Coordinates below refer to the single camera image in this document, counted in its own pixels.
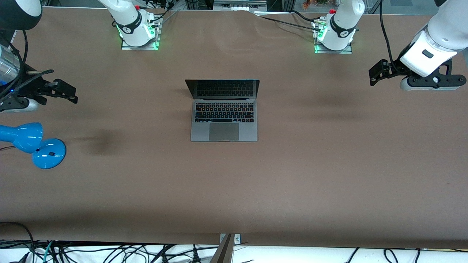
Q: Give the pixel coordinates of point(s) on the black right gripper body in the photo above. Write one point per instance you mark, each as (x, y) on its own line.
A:
(26, 87)

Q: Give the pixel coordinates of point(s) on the grey laptop with black keyboard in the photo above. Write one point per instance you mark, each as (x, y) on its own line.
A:
(223, 133)

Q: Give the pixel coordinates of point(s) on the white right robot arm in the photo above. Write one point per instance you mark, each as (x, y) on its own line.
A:
(133, 27)

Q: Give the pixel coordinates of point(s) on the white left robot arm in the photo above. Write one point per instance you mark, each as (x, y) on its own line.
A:
(444, 33)

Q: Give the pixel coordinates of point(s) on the blue desk lamp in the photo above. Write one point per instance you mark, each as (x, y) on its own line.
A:
(47, 153)

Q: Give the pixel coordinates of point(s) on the orange background object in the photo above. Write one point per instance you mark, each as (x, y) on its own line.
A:
(309, 4)

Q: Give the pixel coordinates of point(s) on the brown table cover sheet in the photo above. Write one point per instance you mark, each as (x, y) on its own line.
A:
(329, 182)

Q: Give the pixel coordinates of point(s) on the grey power strip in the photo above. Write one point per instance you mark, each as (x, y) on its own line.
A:
(239, 5)

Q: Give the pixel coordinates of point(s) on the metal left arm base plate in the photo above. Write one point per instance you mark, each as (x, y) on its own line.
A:
(334, 52)

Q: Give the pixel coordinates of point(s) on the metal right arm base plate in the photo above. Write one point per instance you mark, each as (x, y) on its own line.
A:
(139, 48)

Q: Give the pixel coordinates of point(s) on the small metal table bracket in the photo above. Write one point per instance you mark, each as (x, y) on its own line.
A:
(237, 239)

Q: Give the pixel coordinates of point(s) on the dark camera mount pole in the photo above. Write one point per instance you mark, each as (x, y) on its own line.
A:
(223, 254)

